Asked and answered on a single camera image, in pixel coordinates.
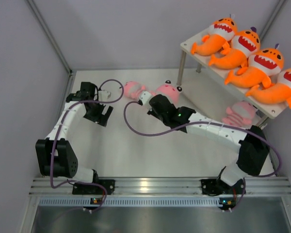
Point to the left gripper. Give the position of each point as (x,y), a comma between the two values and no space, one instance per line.
(100,118)

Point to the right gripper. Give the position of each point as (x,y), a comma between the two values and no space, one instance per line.
(152,112)

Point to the pink striped plush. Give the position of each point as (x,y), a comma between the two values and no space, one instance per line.
(134,89)
(170,91)

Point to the orange shark plush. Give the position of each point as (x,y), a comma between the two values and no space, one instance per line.
(219,34)
(276,93)
(262,65)
(242,45)

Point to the orange shark plush top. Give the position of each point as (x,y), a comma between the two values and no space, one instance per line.
(242,45)

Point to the orange shark plush front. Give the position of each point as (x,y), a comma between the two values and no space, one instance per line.
(262,65)

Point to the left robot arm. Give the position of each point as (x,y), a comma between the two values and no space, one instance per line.
(55,154)

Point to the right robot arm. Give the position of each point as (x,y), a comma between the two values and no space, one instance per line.
(250,144)

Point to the pink plush under shelf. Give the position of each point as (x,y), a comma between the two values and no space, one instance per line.
(240,114)

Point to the white two-tier shelf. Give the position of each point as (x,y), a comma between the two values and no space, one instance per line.
(204,87)

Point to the orange shark plush on shelf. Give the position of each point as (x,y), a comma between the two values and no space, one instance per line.
(276,93)

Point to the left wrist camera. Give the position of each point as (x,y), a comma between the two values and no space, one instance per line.
(104,95)

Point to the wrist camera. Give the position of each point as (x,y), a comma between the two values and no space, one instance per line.
(104,95)
(144,98)

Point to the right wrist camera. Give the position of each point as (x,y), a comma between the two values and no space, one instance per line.
(144,98)

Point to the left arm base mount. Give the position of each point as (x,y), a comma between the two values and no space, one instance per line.
(86,189)

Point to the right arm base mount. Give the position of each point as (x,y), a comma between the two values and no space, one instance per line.
(215,187)

